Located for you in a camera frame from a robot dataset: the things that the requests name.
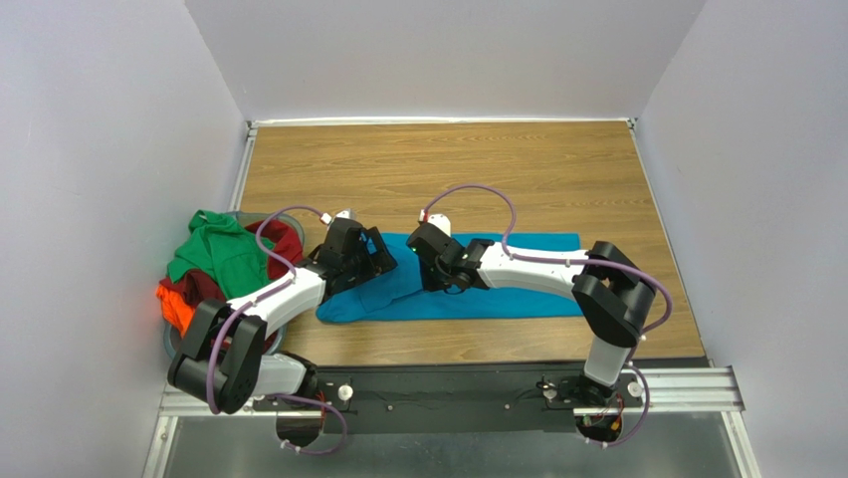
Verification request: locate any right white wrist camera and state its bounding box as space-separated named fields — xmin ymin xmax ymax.
xmin=419 ymin=209 xmax=452 ymax=236

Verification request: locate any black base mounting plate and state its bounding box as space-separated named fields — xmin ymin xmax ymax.
xmin=252 ymin=361 xmax=644 ymax=445

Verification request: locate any orange t shirt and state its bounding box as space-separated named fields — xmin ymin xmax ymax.
xmin=156 ymin=285 xmax=195 ymax=337

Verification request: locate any green t shirt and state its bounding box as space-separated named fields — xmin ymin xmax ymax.
xmin=166 ymin=210 xmax=271 ymax=299

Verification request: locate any grey laundry basket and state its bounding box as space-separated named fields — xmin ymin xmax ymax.
xmin=162 ymin=211 xmax=308 ymax=362

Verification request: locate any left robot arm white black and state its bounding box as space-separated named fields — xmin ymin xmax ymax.
xmin=167 ymin=216 xmax=397 ymax=414

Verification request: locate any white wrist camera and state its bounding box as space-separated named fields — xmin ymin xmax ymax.
xmin=419 ymin=209 xmax=452 ymax=236
xmin=320 ymin=208 xmax=356 ymax=226

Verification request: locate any blue t shirt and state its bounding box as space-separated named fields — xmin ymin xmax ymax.
xmin=316 ymin=233 xmax=582 ymax=324

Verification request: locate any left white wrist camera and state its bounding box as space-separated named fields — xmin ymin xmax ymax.
xmin=320 ymin=208 xmax=356 ymax=226

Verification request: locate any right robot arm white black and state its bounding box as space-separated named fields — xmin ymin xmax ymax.
xmin=406 ymin=222 xmax=664 ymax=406

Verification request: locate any dark red t shirt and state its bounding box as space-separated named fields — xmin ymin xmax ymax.
xmin=158 ymin=219 xmax=306 ymax=353

